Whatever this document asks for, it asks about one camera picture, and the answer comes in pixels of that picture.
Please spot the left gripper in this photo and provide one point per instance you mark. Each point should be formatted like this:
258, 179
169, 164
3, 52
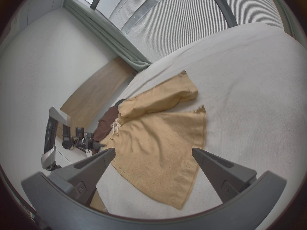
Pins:
90, 144

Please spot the bed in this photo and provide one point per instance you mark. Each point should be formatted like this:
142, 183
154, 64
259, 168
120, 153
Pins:
239, 92

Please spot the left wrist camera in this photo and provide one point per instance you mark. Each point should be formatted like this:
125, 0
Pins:
89, 136

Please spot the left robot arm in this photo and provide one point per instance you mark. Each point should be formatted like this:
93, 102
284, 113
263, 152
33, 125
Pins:
58, 115

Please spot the window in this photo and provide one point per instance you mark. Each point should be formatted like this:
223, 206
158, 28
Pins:
179, 20

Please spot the black garment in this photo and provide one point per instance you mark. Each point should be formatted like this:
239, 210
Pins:
119, 103

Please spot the grey-green curtain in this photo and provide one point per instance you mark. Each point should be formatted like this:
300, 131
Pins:
286, 15
115, 37

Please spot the brown shorts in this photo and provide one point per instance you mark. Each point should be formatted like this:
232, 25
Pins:
106, 123

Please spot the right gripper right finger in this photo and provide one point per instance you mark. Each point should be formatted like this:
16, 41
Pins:
220, 174

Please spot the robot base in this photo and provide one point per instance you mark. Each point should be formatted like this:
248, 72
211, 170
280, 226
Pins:
49, 158

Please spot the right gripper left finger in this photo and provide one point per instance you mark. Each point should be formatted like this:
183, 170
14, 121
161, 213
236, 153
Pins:
88, 166

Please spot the tan shorts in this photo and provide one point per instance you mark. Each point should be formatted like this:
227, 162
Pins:
163, 140

